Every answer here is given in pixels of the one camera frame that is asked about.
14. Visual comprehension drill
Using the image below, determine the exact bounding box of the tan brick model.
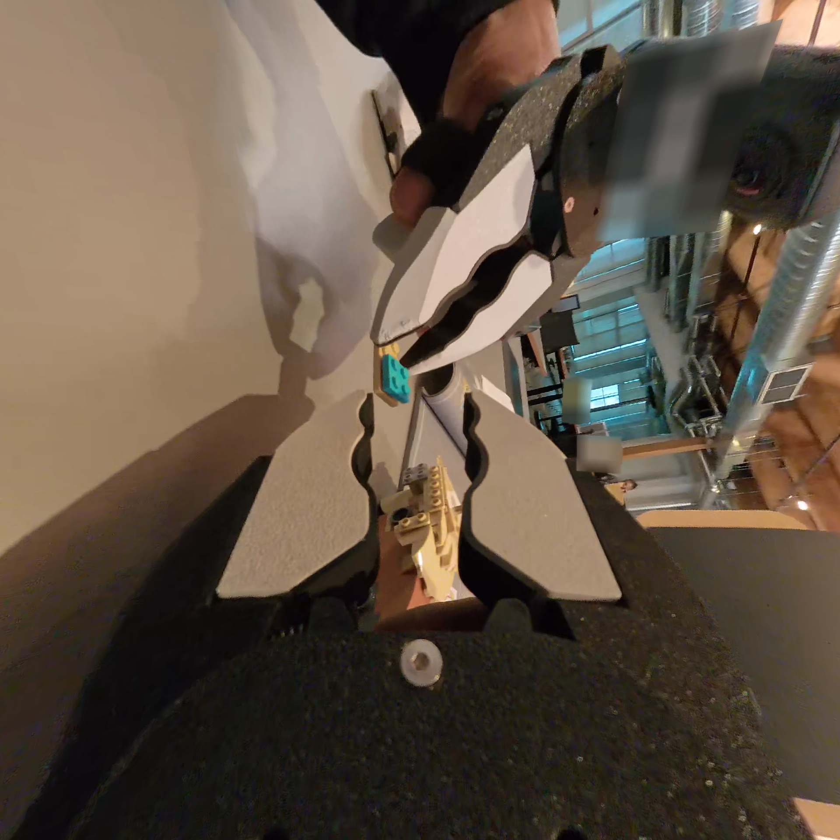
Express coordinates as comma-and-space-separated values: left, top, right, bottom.
372, 460, 469, 620

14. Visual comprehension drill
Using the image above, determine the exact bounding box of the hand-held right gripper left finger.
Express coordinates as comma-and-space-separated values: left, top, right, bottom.
216, 390, 378, 605

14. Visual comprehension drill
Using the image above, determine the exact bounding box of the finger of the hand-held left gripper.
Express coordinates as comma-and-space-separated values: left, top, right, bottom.
401, 247, 592, 375
372, 145, 539, 349

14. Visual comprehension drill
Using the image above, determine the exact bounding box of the grey desk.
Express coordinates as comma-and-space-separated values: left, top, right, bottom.
0, 0, 526, 683

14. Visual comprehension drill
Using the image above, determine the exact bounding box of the person's left forearm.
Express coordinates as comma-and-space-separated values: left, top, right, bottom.
315, 0, 526, 126

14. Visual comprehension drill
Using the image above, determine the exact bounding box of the small teal plate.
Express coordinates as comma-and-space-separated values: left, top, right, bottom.
380, 350, 413, 405

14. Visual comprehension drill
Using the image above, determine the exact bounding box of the black tablet on white stand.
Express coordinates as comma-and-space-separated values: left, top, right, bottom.
630, 510, 840, 815

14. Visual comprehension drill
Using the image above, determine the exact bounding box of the small black object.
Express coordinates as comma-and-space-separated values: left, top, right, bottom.
372, 90, 405, 178

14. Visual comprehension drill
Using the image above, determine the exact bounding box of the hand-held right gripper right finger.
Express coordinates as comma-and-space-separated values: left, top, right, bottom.
460, 390, 624, 605

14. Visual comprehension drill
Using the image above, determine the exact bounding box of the silver ceiling duct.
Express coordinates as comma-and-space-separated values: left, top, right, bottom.
716, 217, 840, 460

